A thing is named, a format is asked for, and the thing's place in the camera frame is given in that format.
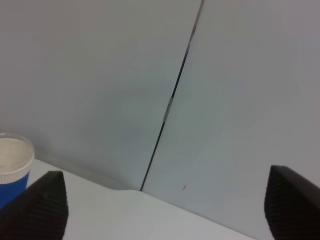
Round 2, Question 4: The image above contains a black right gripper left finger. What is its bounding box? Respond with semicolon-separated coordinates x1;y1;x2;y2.
0;171;69;240

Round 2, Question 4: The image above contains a blue and white paper cup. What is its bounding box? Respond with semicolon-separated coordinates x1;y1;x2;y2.
0;133;35;208

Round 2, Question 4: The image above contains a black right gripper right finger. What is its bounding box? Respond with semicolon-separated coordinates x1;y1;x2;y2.
264;165;320;240

